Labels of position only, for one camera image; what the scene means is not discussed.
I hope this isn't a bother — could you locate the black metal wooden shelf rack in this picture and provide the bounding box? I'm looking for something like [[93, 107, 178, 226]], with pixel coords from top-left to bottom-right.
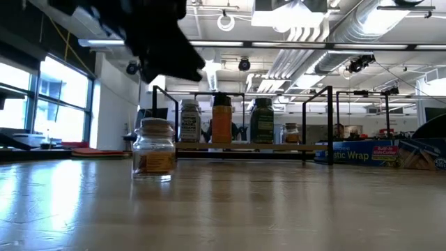
[[152, 85, 335, 166]]

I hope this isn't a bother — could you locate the grey desk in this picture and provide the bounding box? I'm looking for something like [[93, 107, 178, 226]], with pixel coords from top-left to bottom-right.
[[0, 125, 72, 162]]

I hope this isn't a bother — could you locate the yellow hanging cable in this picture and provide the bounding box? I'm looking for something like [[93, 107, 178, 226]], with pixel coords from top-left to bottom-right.
[[48, 15, 97, 79]]

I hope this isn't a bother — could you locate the large window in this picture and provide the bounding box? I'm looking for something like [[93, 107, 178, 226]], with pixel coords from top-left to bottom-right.
[[0, 55, 94, 151]]

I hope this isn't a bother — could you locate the black monitor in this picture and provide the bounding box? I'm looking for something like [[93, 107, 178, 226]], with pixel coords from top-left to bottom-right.
[[423, 106, 446, 123], [137, 107, 169, 120]]

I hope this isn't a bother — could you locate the orange-label spice jar black lid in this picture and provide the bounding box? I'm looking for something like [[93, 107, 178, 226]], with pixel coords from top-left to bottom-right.
[[211, 94, 233, 144]]

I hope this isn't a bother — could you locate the silver ventilation duct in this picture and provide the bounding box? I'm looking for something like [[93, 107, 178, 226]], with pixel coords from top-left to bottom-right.
[[327, 0, 419, 45]]

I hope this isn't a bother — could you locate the white ceiling air unit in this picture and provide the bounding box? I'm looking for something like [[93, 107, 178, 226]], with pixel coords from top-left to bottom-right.
[[250, 0, 330, 33]]

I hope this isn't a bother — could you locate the black ceiling track camera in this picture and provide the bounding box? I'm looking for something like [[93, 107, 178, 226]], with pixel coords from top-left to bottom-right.
[[346, 54, 376, 74]]

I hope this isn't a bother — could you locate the white coiled ceiling cable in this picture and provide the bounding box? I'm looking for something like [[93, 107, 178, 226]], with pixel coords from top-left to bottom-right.
[[216, 13, 237, 33]]

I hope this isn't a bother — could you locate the small cork-lidded glass jar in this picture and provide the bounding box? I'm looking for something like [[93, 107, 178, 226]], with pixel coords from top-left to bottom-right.
[[284, 122, 300, 144]]

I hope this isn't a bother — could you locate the blue plastic wrap box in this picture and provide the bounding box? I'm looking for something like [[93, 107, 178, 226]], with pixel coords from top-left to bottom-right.
[[313, 137, 446, 172]]

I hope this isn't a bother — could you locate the white-lidded bagel seasoning jar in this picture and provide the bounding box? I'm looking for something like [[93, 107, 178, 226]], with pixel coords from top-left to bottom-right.
[[178, 98, 202, 144]]

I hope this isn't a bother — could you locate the small glass jar orange label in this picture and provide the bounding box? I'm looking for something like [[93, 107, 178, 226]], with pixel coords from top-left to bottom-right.
[[131, 117, 176, 183]]

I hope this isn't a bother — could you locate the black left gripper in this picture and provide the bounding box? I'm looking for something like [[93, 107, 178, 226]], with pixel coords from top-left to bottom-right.
[[120, 0, 206, 85]]

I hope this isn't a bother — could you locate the black background camera stand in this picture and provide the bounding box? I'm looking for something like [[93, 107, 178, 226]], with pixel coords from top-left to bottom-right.
[[335, 86, 401, 140]]

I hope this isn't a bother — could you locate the green-label spice jar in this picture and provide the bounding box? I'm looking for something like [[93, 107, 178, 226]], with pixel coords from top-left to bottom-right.
[[249, 98, 275, 145]]

